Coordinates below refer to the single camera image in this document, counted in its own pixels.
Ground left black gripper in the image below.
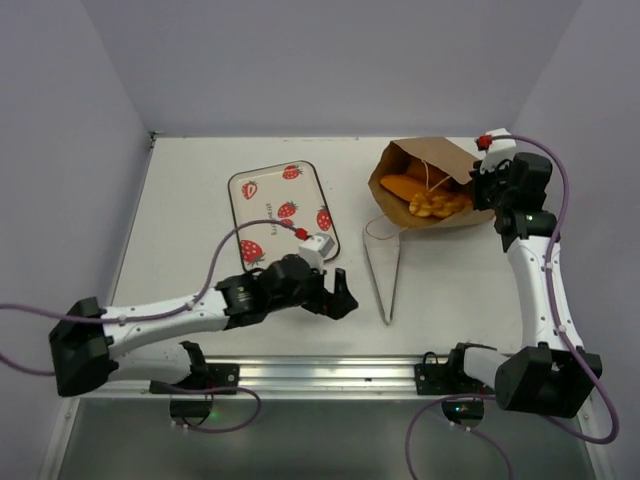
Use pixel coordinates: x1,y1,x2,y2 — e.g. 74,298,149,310
268,262,356,317

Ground metal tongs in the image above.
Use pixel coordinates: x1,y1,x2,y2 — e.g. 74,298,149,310
362,221,402,327

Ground braided fake bread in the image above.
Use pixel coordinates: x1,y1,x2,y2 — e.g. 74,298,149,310
409,191,472,219

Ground brown paper bag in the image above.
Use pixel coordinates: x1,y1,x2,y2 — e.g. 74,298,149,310
368,137,494,230

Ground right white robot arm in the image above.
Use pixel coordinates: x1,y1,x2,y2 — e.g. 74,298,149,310
445,153,602,418

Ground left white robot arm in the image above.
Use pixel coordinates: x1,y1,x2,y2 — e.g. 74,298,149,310
49,255,358,397

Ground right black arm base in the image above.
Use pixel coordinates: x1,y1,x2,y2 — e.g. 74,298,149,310
414,351,494,428

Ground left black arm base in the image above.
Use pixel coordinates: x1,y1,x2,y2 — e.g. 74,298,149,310
149,363,240,426

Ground orange fake bread loaf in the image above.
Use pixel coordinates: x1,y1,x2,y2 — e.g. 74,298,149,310
379,174,427,202

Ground strawberry pattern tray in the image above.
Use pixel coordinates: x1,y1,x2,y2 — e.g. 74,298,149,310
227,160,340,270

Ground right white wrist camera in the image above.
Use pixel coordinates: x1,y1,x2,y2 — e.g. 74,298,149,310
475,128,517,174

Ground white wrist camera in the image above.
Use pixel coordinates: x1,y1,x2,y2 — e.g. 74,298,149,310
475,128,517,174
295,228,335,271

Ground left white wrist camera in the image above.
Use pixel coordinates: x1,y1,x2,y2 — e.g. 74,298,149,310
295,228,335,271

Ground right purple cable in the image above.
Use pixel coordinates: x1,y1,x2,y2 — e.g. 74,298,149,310
405,134,621,480

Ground aluminium frame rail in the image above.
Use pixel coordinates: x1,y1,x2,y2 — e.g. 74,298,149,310
67,355,591,400

